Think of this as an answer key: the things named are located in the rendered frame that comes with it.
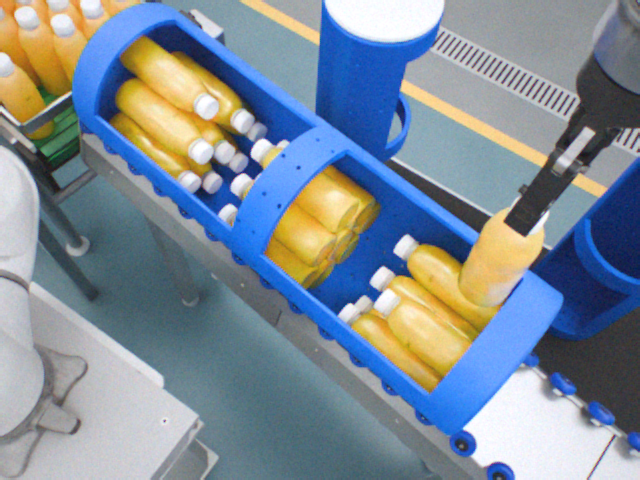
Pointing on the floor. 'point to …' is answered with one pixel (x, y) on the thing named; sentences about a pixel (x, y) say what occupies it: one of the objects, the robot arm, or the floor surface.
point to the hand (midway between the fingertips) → (538, 199)
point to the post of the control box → (65, 261)
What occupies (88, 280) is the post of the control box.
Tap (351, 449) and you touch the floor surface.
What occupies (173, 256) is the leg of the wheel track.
